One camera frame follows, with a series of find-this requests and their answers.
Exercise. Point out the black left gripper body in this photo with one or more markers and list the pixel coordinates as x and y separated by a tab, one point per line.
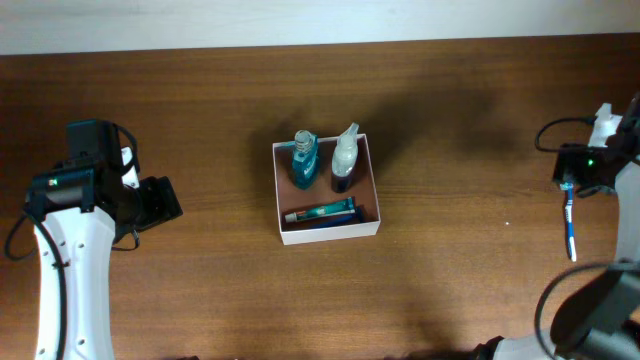
156	205

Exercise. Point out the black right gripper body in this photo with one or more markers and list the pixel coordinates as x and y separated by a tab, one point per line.
583	165

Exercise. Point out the blue white toothbrush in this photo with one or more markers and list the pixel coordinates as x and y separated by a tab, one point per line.
568	189

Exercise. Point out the teal mouthwash bottle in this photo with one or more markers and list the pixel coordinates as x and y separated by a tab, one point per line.
305	158

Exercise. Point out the teal toothpaste tube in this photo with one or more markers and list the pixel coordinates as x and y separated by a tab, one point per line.
342	207

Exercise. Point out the purple spray bottle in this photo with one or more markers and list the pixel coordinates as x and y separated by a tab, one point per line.
344	159

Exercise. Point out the blue disposable razor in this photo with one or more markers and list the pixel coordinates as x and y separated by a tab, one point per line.
348	219

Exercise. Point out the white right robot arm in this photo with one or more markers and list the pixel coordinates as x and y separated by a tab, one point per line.
596	321

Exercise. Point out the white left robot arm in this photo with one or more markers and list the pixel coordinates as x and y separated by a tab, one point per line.
77	222

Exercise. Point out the white cardboard box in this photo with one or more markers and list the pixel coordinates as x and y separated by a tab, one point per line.
290	198

